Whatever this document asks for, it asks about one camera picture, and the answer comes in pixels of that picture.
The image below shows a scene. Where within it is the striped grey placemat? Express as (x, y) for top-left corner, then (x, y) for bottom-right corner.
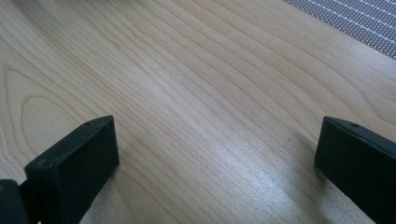
(281, 0), (396, 61)

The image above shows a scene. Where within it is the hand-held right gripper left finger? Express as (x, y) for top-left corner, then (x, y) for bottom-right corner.
(23, 115), (120, 224)

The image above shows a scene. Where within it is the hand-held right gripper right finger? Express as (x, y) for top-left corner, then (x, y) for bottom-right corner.
(314, 115), (396, 224)

